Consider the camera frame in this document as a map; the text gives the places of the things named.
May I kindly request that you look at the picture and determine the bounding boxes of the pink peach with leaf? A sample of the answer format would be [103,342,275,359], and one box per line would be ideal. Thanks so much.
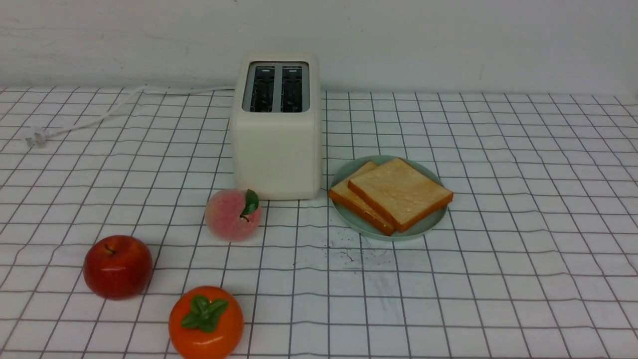
[204,189,262,241]

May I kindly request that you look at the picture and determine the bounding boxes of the orange persimmon with green leaf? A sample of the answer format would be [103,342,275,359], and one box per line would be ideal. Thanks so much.
[168,286,245,359]

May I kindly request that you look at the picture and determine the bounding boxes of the red apple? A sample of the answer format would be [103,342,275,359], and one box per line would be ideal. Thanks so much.
[83,235,153,300]

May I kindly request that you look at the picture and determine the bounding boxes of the toasted bread slice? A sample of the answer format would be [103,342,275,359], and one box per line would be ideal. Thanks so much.
[328,161,395,235]
[348,158,454,233]

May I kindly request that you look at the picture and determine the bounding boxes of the light green plate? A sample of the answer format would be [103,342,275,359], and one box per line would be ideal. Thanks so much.
[329,155,448,241]

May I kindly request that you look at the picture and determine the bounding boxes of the cream white toaster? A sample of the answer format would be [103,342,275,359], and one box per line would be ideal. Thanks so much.
[229,53,323,200]

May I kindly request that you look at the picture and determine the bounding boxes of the white power cable with plug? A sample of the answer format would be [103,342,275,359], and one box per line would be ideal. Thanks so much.
[25,85,236,148]

